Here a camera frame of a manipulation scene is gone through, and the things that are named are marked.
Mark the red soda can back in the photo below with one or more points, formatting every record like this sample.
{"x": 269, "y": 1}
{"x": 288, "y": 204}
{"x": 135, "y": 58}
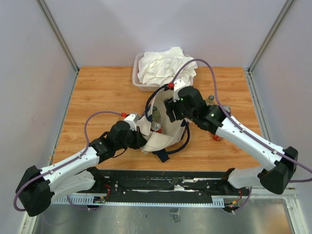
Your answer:
{"x": 216, "y": 137}

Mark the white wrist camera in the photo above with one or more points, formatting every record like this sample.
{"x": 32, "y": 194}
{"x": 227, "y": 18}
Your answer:
{"x": 131, "y": 119}
{"x": 178, "y": 85}

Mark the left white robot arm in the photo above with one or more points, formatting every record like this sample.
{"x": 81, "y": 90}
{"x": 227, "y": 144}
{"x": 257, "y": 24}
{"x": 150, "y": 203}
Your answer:
{"x": 38, "y": 188}

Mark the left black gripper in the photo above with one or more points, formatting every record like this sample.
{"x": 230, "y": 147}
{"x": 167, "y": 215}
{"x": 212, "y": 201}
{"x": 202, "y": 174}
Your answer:
{"x": 140, "y": 140}

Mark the red soda can front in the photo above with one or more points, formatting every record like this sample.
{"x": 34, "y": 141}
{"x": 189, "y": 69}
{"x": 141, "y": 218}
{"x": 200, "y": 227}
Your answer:
{"x": 156, "y": 127}

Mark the purple soda can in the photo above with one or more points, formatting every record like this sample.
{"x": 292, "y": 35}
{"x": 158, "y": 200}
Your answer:
{"x": 227, "y": 109}

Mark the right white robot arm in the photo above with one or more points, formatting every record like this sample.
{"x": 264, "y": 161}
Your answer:
{"x": 277, "y": 165}

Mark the clear glass bottle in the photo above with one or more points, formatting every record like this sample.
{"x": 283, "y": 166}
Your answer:
{"x": 210, "y": 101}
{"x": 156, "y": 116}

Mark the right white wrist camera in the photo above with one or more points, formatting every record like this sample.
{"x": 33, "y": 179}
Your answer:
{"x": 178, "y": 85}

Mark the aluminium frame post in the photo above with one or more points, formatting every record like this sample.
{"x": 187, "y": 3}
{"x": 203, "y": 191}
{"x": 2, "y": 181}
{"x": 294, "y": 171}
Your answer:
{"x": 56, "y": 31}
{"x": 271, "y": 33}

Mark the clear plastic bin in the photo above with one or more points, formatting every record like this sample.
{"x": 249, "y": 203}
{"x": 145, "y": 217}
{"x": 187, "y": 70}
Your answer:
{"x": 136, "y": 75}

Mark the beige canvas tote bag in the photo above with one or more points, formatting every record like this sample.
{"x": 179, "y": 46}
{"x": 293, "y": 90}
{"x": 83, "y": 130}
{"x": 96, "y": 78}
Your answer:
{"x": 171, "y": 132}

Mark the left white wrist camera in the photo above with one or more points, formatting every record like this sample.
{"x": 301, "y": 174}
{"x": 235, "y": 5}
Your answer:
{"x": 131, "y": 119}

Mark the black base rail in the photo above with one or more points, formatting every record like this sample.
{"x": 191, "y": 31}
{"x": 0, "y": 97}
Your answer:
{"x": 148, "y": 187}

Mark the red soda can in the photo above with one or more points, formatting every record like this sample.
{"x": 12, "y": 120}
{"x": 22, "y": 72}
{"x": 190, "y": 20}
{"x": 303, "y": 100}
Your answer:
{"x": 216, "y": 137}
{"x": 156, "y": 127}

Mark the white crumpled cloth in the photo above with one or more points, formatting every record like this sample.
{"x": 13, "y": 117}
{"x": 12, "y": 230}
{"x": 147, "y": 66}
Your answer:
{"x": 161, "y": 65}

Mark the left aluminium frame post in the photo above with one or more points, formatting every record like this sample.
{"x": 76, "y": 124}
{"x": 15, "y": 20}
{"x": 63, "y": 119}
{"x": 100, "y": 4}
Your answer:
{"x": 56, "y": 31}

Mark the right aluminium frame post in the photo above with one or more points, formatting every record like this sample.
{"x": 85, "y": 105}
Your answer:
{"x": 271, "y": 33}

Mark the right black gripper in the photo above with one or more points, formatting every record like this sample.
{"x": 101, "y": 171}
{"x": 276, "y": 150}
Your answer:
{"x": 170, "y": 106}

